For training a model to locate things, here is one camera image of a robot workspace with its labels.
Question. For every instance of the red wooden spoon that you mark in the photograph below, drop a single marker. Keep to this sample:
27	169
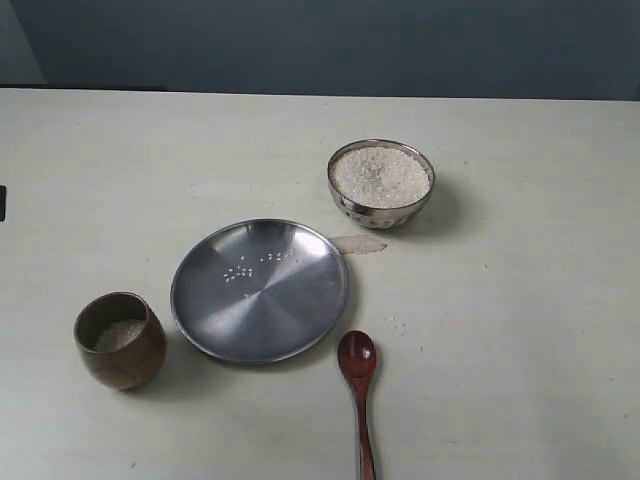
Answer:
357	359

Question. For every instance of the round steel plate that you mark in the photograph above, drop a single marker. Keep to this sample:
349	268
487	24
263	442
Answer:
259	291

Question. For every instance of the steel bowl of rice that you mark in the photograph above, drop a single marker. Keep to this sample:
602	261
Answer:
380	184

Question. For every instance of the brown wooden cup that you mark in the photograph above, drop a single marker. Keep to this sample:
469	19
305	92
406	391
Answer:
120	340

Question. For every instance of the black object at table edge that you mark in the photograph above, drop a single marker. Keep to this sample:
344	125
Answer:
3	203

